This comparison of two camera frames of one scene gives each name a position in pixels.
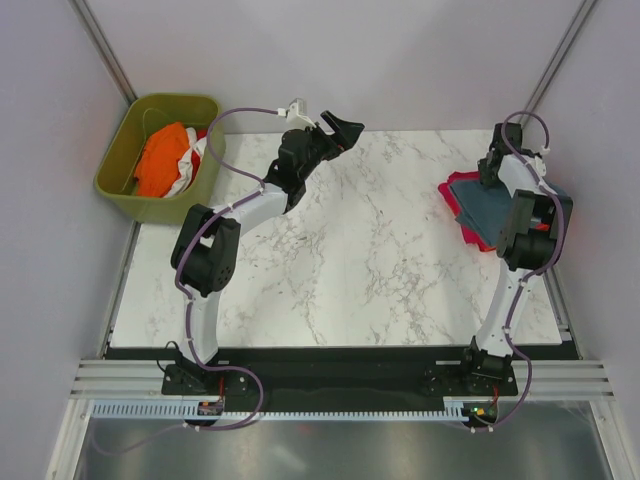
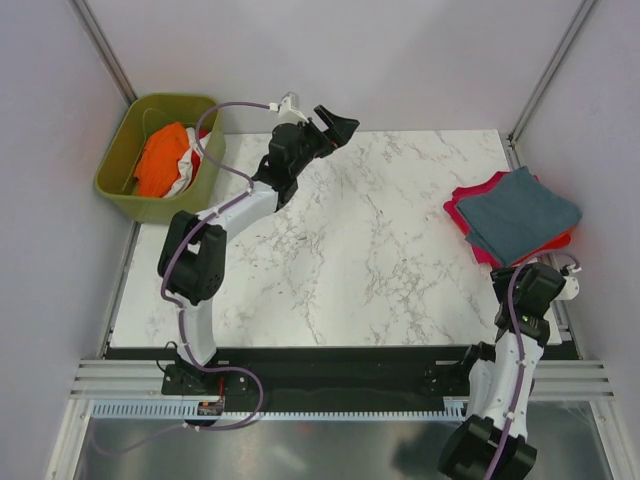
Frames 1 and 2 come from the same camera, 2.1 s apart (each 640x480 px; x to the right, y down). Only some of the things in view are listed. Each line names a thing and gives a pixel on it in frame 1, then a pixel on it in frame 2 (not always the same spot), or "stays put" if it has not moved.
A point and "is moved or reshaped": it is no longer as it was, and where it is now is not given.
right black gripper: (485, 178) to (500, 277)
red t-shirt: (540, 227) is moved or reshaped
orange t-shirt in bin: (158, 166) stays put
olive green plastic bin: (157, 166) stays put
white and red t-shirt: (190, 162) stays put
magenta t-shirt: (449, 197) to (471, 191)
